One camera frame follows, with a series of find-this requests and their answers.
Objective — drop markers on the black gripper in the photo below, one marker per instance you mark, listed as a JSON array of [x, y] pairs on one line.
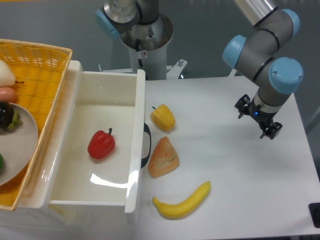
[[265, 121]]

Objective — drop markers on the white drawer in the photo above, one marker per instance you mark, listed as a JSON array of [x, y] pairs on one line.
[[104, 100]]

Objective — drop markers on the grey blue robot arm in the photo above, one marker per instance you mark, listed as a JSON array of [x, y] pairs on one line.
[[253, 57]]

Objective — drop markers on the white drawer cabinet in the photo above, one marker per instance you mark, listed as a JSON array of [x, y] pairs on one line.
[[43, 220]]

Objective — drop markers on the yellow bell pepper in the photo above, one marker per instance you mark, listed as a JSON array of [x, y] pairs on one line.
[[163, 118]]

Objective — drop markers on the orange bread wedge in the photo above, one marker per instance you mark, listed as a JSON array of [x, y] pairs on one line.
[[164, 159]]

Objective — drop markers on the black corner device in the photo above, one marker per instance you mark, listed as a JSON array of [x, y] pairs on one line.
[[314, 209]]

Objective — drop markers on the yellow banana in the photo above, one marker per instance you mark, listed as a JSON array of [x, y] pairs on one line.
[[186, 207]]

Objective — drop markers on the red bell pepper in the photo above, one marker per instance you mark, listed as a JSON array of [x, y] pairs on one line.
[[101, 144]]

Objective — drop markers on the yellow wicker basket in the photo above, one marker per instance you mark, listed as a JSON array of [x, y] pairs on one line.
[[40, 70]]

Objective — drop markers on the grey round plate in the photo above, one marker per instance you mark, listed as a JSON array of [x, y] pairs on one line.
[[18, 147]]

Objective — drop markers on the pink sausage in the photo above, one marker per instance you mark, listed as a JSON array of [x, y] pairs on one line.
[[8, 94]]

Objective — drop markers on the white pear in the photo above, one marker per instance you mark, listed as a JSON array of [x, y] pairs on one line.
[[7, 77]]

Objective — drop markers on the green vegetable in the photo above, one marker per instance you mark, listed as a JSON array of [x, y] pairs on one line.
[[2, 164]]

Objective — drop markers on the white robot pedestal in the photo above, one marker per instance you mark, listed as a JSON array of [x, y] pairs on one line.
[[147, 47]]

